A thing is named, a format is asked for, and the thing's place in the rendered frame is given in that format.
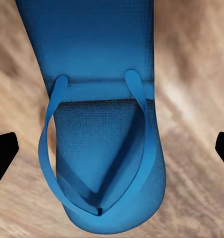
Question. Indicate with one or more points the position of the sandal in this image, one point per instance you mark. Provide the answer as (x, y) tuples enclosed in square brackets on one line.
[(97, 60)]

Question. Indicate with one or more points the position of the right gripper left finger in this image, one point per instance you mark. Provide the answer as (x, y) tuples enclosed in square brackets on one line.
[(8, 149)]

